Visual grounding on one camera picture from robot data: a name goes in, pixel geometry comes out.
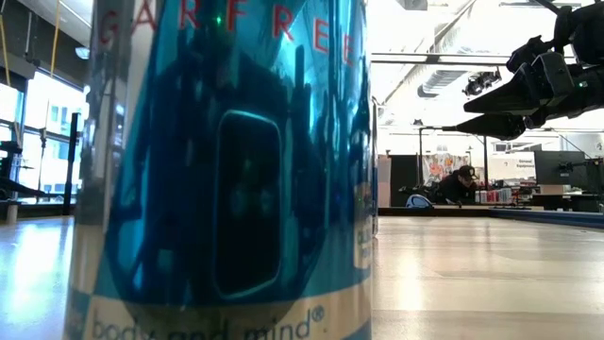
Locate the floral printed banner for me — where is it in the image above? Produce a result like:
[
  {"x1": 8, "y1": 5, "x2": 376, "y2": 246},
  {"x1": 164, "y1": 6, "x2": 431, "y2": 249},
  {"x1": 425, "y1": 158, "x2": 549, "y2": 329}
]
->
[{"x1": 423, "y1": 152, "x2": 472, "y2": 188}]

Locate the silver ceiling air duct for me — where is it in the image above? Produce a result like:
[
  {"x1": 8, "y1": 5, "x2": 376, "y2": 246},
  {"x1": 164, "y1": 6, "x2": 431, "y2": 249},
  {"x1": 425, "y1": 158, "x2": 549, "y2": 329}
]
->
[{"x1": 416, "y1": 69, "x2": 469, "y2": 99}]

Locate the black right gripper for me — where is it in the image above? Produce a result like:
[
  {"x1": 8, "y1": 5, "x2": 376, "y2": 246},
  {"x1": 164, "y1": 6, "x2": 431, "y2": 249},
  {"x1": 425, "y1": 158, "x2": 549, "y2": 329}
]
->
[{"x1": 455, "y1": 51, "x2": 604, "y2": 142}]

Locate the black adjustable stand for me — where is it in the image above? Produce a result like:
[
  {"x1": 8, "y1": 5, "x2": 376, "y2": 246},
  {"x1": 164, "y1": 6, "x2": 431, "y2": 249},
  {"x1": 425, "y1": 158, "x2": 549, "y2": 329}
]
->
[{"x1": 0, "y1": 140, "x2": 51, "y2": 223}]

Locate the yellow power cable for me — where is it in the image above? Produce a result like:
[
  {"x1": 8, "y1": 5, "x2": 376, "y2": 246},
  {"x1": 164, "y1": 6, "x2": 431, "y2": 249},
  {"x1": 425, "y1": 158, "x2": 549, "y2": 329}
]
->
[{"x1": 0, "y1": 0, "x2": 62, "y2": 89}]

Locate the black ceiling spotlight cluster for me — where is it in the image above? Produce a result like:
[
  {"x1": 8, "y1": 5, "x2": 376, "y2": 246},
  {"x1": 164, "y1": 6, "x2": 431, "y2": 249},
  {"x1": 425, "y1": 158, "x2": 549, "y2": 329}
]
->
[{"x1": 461, "y1": 69, "x2": 503, "y2": 97}]

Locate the black metal gantry frame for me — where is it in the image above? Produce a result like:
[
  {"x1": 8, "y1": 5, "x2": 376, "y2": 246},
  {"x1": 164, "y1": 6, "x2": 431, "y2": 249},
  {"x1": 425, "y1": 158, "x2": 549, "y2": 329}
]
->
[{"x1": 417, "y1": 125, "x2": 490, "y2": 190}]

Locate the white sign with text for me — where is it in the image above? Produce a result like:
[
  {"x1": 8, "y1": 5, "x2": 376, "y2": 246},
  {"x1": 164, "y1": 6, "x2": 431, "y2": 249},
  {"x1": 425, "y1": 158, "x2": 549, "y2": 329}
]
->
[{"x1": 488, "y1": 155, "x2": 537, "y2": 181}]

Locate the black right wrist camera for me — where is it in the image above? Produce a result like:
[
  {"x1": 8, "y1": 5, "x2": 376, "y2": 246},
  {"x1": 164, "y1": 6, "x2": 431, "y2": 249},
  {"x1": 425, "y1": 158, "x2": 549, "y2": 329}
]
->
[{"x1": 505, "y1": 35, "x2": 565, "y2": 73}]

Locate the blue white rounded object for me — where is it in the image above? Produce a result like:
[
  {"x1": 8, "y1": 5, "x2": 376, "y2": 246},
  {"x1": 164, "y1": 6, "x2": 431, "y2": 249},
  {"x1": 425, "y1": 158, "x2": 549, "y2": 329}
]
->
[{"x1": 405, "y1": 193, "x2": 433, "y2": 210}]

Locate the row of red white packages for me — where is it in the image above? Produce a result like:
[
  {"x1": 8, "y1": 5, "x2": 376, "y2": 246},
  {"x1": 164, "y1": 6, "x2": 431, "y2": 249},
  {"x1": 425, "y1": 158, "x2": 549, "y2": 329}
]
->
[{"x1": 474, "y1": 187, "x2": 513, "y2": 205}]

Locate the black computer monitor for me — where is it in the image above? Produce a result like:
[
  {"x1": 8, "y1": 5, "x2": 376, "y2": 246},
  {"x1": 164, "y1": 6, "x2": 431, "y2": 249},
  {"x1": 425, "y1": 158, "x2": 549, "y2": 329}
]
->
[{"x1": 534, "y1": 150, "x2": 589, "y2": 186}]

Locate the black tripod stand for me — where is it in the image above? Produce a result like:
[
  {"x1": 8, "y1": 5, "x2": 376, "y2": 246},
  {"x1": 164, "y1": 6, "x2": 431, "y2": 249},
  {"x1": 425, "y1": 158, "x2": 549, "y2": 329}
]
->
[{"x1": 62, "y1": 111, "x2": 80, "y2": 217}]

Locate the black partition panel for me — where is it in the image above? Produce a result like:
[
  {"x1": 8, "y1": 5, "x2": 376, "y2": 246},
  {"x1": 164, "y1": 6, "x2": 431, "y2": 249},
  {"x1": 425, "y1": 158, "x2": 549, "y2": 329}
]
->
[{"x1": 389, "y1": 154, "x2": 421, "y2": 208}]

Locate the pink partition panel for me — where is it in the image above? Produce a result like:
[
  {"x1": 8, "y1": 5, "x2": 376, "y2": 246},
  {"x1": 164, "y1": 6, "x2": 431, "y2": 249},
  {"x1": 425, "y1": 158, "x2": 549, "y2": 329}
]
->
[{"x1": 377, "y1": 154, "x2": 392, "y2": 208}]

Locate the person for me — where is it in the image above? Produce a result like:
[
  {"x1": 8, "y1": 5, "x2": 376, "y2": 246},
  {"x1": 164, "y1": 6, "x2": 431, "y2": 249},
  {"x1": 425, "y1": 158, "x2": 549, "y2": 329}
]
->
[{"x1": 436, "y1": 164, "x2": 478, "y2": 206}]

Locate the dark desk with equipment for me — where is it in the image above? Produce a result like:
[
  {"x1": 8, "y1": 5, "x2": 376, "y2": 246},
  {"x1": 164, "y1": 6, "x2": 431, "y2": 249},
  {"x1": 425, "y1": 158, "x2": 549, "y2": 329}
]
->
[{"x1": 531, "y1": 183, "x2": 604, "y2": 213}]

